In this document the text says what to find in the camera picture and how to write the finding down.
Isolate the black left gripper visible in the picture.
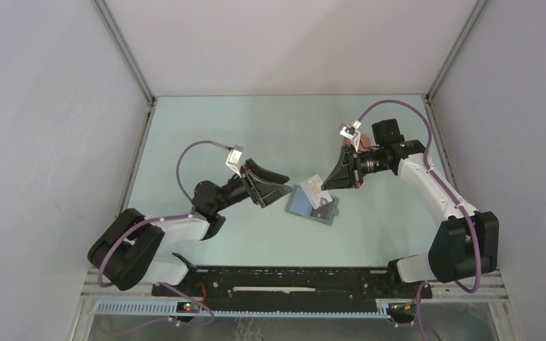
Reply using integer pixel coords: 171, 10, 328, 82
213, 158, 291, 213

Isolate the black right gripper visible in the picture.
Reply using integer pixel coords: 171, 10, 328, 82
321, 144, 390, 190

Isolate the white printed credit card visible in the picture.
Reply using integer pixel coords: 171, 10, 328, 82
300, 174, 333, 209

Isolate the green leather card holder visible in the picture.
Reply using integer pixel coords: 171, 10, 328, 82
285, 185, 339, 226

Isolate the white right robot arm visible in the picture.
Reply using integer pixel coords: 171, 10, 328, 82
322, 119, 499, 297

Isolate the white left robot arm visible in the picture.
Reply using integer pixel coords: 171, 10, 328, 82
87, 158, 292, 296

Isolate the pink oval plastic tray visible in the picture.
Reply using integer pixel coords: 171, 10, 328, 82
341, 132, 372, 154

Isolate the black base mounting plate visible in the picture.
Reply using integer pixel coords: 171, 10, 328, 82
177, 266, 419, 313

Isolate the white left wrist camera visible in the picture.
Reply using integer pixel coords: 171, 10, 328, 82
225, 145, 243, 176

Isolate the aluminium frame rail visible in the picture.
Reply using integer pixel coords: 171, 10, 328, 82
82, 269, 510, 318

